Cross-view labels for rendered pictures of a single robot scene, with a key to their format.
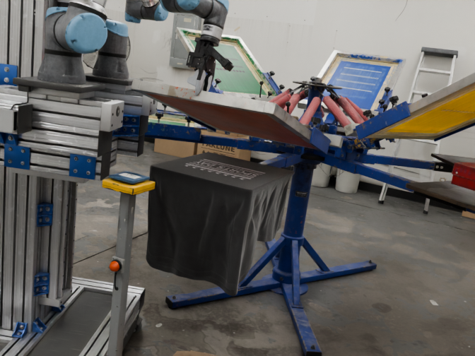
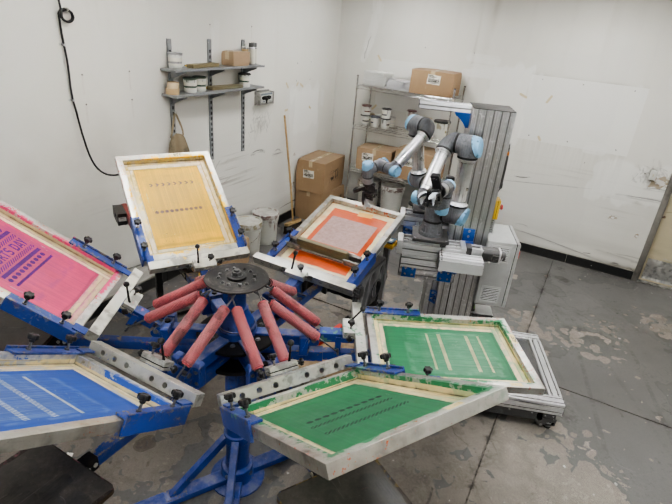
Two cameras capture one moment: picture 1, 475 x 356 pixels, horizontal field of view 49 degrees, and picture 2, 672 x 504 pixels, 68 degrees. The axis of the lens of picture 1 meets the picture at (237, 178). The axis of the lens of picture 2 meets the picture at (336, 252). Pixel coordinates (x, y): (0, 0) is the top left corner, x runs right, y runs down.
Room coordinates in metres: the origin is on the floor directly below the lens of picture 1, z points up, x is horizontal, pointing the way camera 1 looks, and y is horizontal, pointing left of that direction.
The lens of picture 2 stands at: (5.15, 0.15, 2.44)
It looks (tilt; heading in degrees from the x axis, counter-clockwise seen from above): 25 degrees down; 183
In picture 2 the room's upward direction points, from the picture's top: 5 degrees clockwise
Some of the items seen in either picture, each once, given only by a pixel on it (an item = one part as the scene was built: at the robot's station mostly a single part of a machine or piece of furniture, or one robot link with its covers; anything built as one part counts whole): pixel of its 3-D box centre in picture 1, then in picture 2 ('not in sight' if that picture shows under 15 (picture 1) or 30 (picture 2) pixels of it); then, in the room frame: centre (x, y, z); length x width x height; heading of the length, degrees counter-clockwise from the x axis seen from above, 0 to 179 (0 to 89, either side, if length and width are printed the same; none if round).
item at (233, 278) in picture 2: (300, 186); (237, 383); (3.15, -0.40, 0.67); 0.39 x 0.39 x 1.35
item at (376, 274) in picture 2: not in sight; (363, 290); (2.21, 0.22, 0.79); 0.46 x 0.09 x 0.33; 156
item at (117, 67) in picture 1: (111, 64); (431, 226); (2.22, 0.59, 1.31); 0.15 x 0.15 x 0.10
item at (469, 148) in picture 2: not in sight; (462, 181); (2.29, 0.71, 1.63); 0.15 x 0.12 x 0.55; 62
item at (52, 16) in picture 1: (65, 29); not in sight; (1.72, 0.62, 1.42); 0.13 x 0.12 x 0.14; 41
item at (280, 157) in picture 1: (268, 166); (303, 298); (2.58, -0.15, 0.89); 1.24 x 0.06 x 0.06; 156
